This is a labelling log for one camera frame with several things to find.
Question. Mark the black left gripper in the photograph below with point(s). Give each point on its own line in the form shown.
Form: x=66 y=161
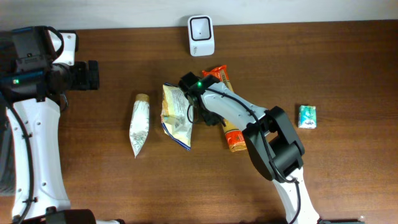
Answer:
x=92 y=74

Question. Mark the orange spaghetti packet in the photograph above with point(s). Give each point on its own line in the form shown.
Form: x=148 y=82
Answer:
x=233 y=135

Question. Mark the small teal tissue pack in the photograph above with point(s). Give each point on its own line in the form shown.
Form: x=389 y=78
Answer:
x=307 y=117

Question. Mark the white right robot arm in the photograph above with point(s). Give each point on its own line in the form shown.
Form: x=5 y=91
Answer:
x=273 y=144

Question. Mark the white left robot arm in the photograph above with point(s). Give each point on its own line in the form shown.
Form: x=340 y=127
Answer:
x=38 y=68

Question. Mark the white barcode scanner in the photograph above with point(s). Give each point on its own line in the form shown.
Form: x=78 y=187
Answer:
x=201 y=35

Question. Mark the grey plastic mesh basket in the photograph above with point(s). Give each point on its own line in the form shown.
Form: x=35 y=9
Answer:
x=8 y=178

